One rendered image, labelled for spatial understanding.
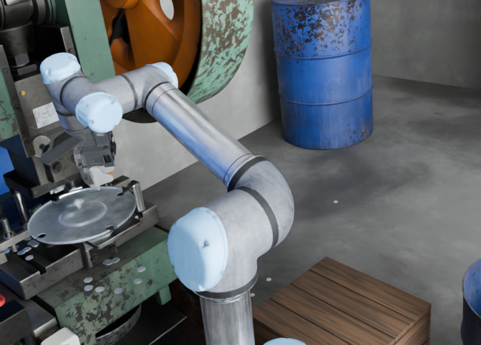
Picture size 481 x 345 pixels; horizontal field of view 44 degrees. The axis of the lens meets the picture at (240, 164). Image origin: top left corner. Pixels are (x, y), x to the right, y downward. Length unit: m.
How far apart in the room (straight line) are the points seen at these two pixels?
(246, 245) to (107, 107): 0.39
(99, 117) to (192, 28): 0.50
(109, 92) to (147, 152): 2.27
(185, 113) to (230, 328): 0.40
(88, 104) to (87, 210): 0.59
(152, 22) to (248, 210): 0.91
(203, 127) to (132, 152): 2.28
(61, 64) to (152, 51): 0.59
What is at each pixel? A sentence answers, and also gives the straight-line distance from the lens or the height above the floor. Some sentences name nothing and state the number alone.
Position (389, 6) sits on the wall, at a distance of 4.70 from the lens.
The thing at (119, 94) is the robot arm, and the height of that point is 1.20.
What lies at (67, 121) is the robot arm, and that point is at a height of 1.14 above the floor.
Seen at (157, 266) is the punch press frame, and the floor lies 0.58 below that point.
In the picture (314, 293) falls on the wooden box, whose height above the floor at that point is 0.35.
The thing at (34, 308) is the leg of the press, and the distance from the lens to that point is 1.61.
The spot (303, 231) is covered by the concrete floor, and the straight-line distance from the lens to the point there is 2.85.
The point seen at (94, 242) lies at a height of 0.78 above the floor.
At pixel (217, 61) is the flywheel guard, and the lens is 1.55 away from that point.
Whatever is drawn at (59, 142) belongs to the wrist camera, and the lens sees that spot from 1.34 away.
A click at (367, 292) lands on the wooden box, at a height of 0.35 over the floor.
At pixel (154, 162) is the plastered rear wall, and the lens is 3.46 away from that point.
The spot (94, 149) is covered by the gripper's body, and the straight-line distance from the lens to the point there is 1.32.
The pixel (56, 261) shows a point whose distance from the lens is 1.64.
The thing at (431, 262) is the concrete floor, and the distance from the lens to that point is 2.65.
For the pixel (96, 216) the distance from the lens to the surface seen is 1.62.
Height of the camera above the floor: 1.55
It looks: 26 degrees down
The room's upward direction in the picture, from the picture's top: 8 degrees counter-clockwise
